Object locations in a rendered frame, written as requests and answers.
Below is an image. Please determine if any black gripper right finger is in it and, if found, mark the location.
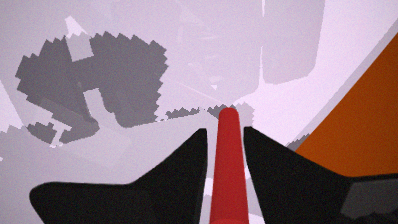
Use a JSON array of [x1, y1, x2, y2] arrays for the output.
[[243, 126, 398, 224]]

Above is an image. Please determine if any red peg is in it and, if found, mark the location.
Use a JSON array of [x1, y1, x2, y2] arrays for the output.
[[209, 107, 249, 224]]

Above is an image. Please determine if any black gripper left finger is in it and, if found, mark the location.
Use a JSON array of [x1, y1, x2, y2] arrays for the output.
[[29, 128, 208, 224]]

